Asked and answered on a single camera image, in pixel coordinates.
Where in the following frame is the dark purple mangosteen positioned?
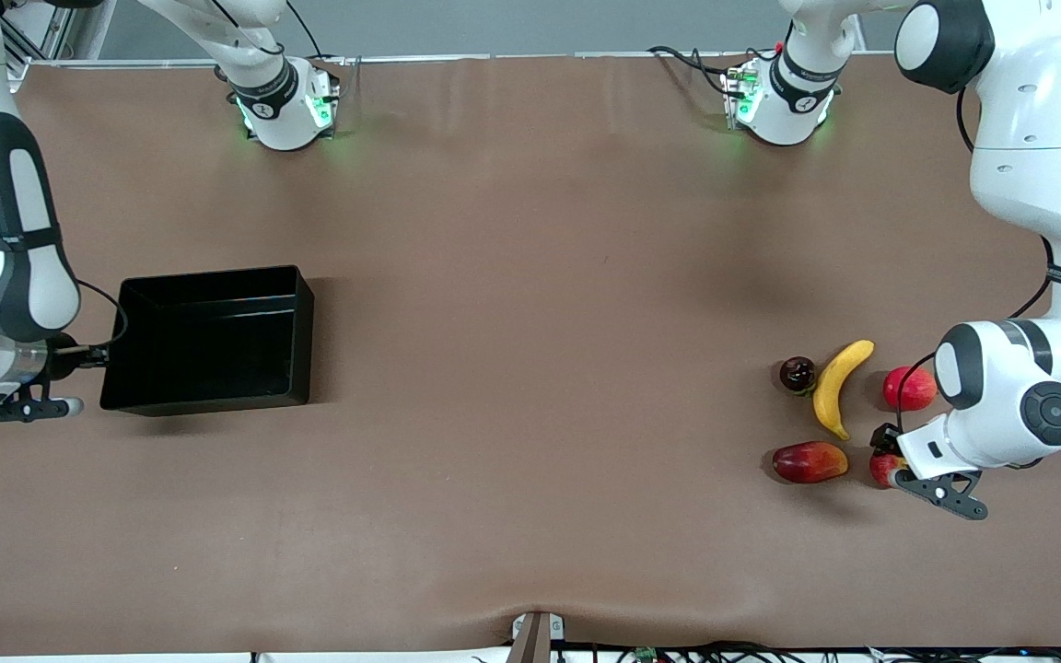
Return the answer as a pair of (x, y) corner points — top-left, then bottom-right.
(778, 355), (819, 399)

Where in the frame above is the red yellow mango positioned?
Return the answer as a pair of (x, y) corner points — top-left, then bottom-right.
(771, 440), (850, 485)

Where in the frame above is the black plastic box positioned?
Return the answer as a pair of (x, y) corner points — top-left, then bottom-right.
(99, 264), (316, 417)

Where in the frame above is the black base cable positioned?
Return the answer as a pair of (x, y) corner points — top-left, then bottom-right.
(286, 0), (324, 61)
(647, 44), (736, 100)

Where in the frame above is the aluminium frame post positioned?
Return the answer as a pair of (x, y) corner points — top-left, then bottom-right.
(0, 0), (117, 91)

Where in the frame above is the yellow banana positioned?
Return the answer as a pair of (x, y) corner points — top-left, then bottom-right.
(811, 339), (876, 442)

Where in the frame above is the red yellow apple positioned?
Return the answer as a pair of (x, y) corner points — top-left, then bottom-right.
(869, 451), (907, 490)

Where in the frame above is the brown table mat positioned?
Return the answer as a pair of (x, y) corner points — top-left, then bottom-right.
(0, 51), (1061, 657)

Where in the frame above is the thin black cable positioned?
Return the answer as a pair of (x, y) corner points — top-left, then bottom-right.
(560, 640), (863, 663)

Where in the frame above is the plain red apple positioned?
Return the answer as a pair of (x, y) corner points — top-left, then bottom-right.
(881, 365), (939, 413)

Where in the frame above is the grey front camera mount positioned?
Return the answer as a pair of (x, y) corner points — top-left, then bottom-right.
(506, 610), (568, 663)

